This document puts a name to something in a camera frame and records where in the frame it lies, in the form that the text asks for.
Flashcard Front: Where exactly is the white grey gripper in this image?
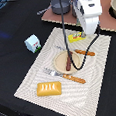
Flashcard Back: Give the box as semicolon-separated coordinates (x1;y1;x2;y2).
73;0;102;34

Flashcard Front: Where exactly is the brown toy sausage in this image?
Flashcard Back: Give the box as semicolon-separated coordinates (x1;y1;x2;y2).
66;54;71;71

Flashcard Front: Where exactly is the small milk carton toy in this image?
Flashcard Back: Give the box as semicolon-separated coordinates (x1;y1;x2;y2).
24;35;41;53

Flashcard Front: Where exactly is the yellow butter box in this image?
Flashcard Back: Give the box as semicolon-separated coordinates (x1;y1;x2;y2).
68;32;85;43

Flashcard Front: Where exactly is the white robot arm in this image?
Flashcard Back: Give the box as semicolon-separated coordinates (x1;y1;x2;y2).
73;0;102;34

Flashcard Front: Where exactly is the pink wooden board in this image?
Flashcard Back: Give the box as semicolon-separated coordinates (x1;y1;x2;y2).
41;0;116;32

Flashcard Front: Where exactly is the beige bowl at edge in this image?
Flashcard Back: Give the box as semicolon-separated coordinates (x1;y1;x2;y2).
110;0;116;18

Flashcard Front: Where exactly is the left grey pot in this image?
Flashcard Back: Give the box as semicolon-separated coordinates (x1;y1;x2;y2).
50;0;71;15

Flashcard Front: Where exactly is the round beige plate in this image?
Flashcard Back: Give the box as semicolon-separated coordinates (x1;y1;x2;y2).
53;50;82;74

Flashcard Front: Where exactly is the woven beige placemat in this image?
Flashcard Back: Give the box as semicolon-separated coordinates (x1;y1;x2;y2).
14;27;111;116

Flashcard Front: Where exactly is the knife with wooden handle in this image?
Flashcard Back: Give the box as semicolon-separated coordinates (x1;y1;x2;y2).
53;41;96;60

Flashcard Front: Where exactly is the fork with wooden handle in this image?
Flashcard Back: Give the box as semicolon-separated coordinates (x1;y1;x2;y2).
43;68;86;84

